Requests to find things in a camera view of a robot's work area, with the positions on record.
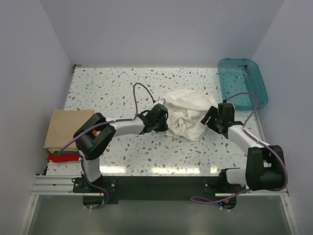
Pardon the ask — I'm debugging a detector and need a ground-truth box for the folded green t shirt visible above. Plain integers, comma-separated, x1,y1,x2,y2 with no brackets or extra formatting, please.
53,151,79,156

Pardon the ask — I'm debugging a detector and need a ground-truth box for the teal plastic bin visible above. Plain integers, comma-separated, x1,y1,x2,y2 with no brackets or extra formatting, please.
218,58,268,111

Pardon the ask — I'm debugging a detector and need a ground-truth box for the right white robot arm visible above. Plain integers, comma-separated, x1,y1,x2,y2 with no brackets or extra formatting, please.
201,102,288,192

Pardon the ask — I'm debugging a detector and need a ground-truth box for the folded orange t shirt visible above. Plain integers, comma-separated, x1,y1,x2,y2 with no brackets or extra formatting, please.
92,129,100,136

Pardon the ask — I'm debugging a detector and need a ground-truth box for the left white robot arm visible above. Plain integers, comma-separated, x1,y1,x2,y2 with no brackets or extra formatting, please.
73,103,168,192

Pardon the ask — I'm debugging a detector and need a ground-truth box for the folded red t shirt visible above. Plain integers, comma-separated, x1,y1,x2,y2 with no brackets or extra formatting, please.
47,153,80,163

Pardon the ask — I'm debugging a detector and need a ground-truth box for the folded beige t shirt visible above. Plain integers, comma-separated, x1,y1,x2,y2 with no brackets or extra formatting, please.
44,109,95,153

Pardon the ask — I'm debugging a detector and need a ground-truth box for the white t shirt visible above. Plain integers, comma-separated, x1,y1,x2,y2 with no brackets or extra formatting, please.
163,89,217,141

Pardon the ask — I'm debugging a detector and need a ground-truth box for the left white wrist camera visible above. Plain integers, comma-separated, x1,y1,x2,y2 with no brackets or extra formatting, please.
156,98,166,105

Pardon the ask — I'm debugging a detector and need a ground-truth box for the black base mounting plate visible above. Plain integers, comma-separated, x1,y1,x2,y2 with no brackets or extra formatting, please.
72,176,242,207

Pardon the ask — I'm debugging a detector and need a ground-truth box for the aluminium frame rail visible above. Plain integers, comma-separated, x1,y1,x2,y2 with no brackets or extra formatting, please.
31,161,81,195

